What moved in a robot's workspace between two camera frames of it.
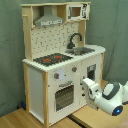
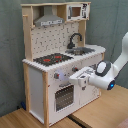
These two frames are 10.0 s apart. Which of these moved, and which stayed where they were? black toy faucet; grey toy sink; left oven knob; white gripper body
Moved: white gripper body
Stayed: left oven knob; grey toy sink; black toy faucet
